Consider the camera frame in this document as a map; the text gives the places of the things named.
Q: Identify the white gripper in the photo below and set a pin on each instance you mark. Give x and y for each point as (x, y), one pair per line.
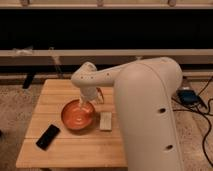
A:
(87, 94)

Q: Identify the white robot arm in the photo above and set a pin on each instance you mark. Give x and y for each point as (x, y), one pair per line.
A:
(142, 99)

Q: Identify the orange bowl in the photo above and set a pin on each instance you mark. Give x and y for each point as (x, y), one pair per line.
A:
(76, 117)

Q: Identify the pale rectangular sponge block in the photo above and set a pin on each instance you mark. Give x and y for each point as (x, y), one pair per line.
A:
(106, 121)

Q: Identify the wooden table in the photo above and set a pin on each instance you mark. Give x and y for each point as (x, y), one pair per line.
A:
(91, 148)

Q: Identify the black smartphone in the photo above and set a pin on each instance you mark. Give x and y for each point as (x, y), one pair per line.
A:
(47, 137)

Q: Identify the blue power box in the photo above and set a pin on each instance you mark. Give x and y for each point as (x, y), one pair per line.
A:
(187, 97)

